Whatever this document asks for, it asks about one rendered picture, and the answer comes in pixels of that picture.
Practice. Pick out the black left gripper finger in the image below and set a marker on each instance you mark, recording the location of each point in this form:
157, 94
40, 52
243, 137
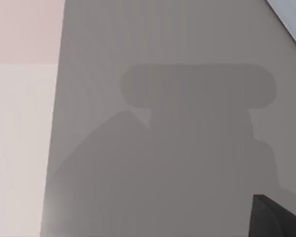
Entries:
271, 219

